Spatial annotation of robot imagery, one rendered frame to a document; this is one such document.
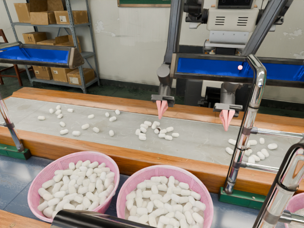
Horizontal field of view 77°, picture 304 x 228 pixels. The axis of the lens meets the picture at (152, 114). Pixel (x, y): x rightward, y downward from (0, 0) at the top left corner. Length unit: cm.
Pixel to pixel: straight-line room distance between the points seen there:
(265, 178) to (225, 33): 88
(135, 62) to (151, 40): 43
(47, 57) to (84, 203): 53
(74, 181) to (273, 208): 56
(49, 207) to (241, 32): 125
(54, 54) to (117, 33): 237
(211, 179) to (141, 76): 259
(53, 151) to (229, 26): 115
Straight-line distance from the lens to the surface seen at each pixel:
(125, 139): 84
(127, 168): 75
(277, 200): 35
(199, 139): 86
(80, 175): 73
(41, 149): 92
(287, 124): 108
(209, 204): 61
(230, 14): 133
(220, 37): 133
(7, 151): 103
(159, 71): 83
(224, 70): 63
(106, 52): 330
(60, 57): 80
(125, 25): 306
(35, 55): 87
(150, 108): 102
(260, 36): 87
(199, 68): 62
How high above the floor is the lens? 125
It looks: 30 degrees down
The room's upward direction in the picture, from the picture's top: straight up
